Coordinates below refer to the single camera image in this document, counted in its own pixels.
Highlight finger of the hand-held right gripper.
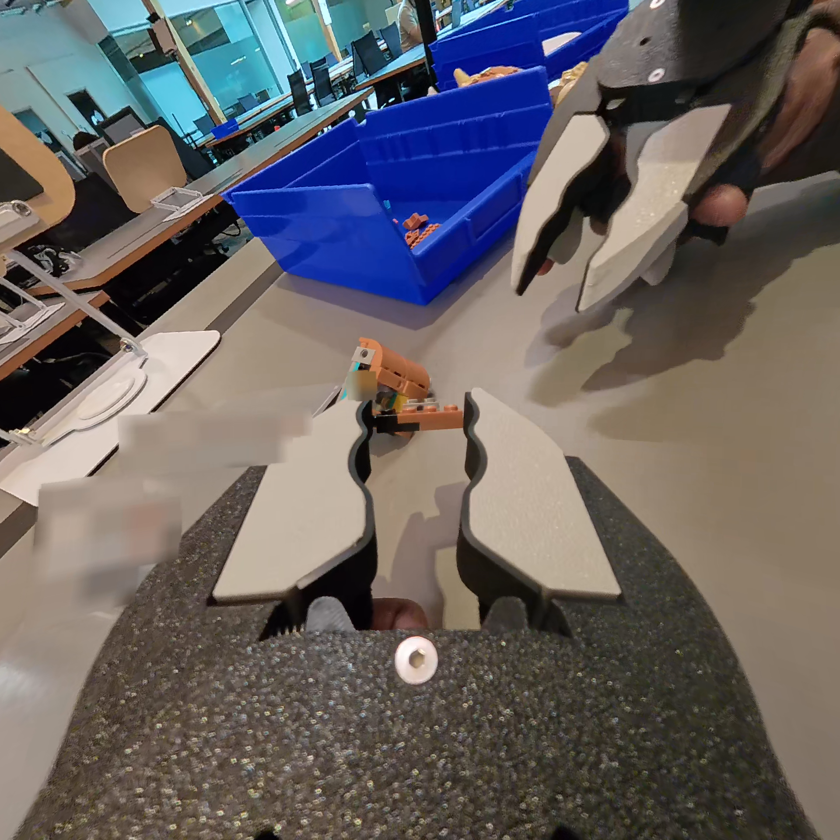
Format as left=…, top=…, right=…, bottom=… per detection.
left=511, top=113, right=613, bottom=296
left=575, top=104, right=732, bottom=314

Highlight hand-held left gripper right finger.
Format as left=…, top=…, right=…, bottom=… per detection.
left=457, top=386, right=623, bottom=603

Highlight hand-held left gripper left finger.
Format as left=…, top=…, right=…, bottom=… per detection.
left=212, top=397, right=378, bottom=606

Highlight orange brick plate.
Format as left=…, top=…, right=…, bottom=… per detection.
left=397, top=403, right=466, bottom=433

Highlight grey desk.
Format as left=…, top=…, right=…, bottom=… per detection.
left=0, top=92, right=840, bottom=840

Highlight person's left hand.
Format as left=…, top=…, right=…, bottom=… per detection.
left=371, top=597, right=430, bottom=632

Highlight person's right hand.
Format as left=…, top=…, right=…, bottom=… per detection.
left=692, top=16, right=840, bottom=227

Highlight blue storage bin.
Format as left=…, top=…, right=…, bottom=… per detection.
left=430, top=25, right=551, bottom=93
left=535, top=0, right=631, bottom=83
left=222, top=66, right=553, bottom=306

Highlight loose orange bricks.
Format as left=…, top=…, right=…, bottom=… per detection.
left=390, top=200, right=444, bottom=250

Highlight orange brick model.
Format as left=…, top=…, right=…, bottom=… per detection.
left=338, top=336, right=433, bottom=416

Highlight row of black office chairs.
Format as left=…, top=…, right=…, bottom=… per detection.
left=233, top=23, right=404, bottom=122

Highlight long wooden-edged table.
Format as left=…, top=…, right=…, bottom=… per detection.
left=26, top=85, right=375, bottom=296

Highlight tan wooden chair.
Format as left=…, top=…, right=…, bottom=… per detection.
left=101, top=125, right=189, bottom=214

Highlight black panel with wooden rim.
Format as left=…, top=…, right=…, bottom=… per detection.
left=0, top=105, right=76, bottom=253

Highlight clear acrylic bracket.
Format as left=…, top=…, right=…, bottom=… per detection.
left=0, top=249, right=148, bottom=358
left=0, top=420, right=60, bottom=448

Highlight clear acrylic frame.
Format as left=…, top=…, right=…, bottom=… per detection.
left=150, top=185, right=204, bottom=221

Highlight white bracket bar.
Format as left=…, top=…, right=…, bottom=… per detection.
left=0, top=200, right=40, bottom=247

